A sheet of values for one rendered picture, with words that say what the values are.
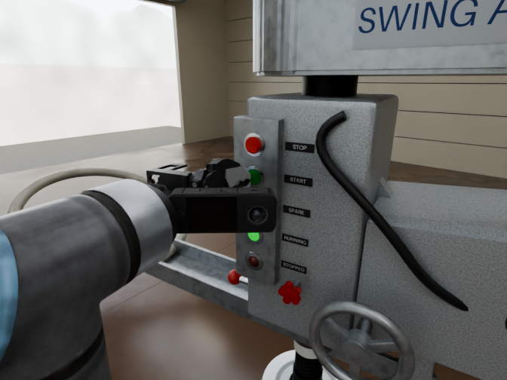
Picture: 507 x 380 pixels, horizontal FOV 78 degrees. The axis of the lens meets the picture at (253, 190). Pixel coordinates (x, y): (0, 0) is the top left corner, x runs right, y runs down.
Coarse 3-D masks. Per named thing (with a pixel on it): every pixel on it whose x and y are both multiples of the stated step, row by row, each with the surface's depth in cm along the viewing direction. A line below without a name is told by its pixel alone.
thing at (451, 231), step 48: (432, 192) 52; (480, 192) 51; (384, 240) 45; (432, 240) 42; (480, 240) 39; (384, 288) 47; (432, 288) 42; (480, 288) 40; (384, 336) 49; (432, 336) 45; (480, 336) 42
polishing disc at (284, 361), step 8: (288, 352) 84; (272, 360) 81; (280, 360) 81; (288, 360) 81; (272, 368) 79; (280, 368) 79; (288, 368) 79; (264, 376) 77; (272, 376) 77; (280, 376) 77; (288, 376) 77; (328, 376) 77
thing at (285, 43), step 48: (288, 0) 41; (336, 0) 38; (384, 0) 36; (432, 0) 34; (480, 0) 32; (288, 48) 43; (336, 48) 40; (384, 48) 37; (432, 48) 35; (480, 48) 33; (336, 96) 49
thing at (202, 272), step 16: (176, 240) 92; (176, 256) 91; (192, 256) 90; (208, 256) 86; (224, 256) 84; (160, 272) 81; (176, 272) 78; (192, 272) 84; (208, 272) 84; (224, 272) 85; (192, 288) 76; (208, 288) 73; (224, 288) 71; (240, 288) 78; (224, 304) 72; (240, 304) 69; (256, 320) 68; (288, 336) 65; (336, 352) 60; (368, 368) 57; (384, 368) 55
